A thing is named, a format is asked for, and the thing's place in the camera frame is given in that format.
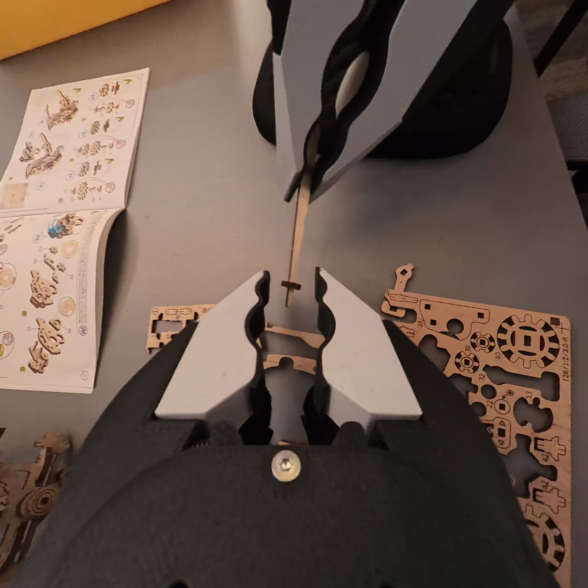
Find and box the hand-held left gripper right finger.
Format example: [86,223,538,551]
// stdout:
[301,266,423,446]

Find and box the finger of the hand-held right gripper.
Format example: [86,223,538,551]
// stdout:
[271,0,356,204]
[309,0,460,200]

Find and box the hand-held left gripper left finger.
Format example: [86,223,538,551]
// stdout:
[154,270,273,445]

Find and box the thin wooden stick part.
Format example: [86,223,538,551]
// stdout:
[279,133,322,307]

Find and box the laser-cut wooden parts sheet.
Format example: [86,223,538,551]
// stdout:
[149,289,571,584]

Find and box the assembled wooden gear model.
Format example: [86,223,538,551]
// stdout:
[0,427,74,570]

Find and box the wooden key-shaped part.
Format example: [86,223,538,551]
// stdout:
[382,263,420,321]

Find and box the yellow plastic bin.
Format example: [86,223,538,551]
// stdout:
[0,0,175,60]

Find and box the open instruction booklet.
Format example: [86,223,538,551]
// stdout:
[0,68,151,393]

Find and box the black metal frame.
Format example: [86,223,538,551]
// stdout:
[533,0,588,76]

